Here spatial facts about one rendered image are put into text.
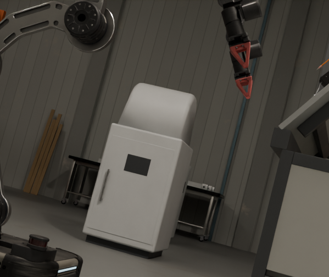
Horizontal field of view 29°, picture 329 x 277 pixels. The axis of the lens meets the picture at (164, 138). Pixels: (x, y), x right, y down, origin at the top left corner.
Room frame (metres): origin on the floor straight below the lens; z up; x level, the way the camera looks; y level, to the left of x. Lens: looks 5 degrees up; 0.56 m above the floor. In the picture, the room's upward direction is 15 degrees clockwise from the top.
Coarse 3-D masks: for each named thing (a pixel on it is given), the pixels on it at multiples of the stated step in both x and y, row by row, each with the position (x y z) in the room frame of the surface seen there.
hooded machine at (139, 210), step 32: (160, 96) 5.80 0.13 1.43; (192, 96) 5.86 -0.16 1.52; (128, 128) 5.65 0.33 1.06; (160, 128) 5.68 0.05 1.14; (192, 128) 6.16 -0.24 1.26; (128, 160) 5.62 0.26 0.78; (160, 160) 5.57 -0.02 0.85; (96, 192) 5.67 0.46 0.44; (128, 192) 5.61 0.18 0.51; (160, 192) 5.56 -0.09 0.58; (96, 224) 5.65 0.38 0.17; (128, 224) 5.60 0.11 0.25; (160, 224) 5.56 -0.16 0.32
